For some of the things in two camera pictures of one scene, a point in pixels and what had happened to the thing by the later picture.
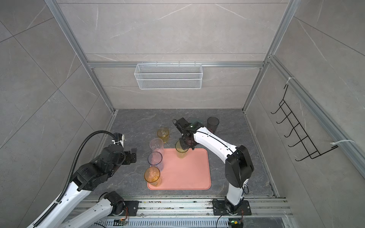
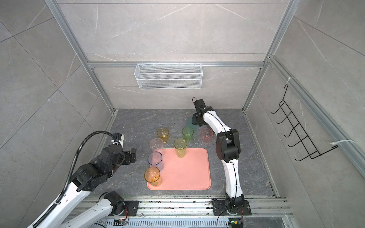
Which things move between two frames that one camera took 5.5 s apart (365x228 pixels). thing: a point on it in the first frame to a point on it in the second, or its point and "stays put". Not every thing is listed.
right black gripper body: x=185 y=144 to x=196 y=120
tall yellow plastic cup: x=152 y=175 stays put
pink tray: x=192 y=172 stays put
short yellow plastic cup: x=163 y=133 stays put
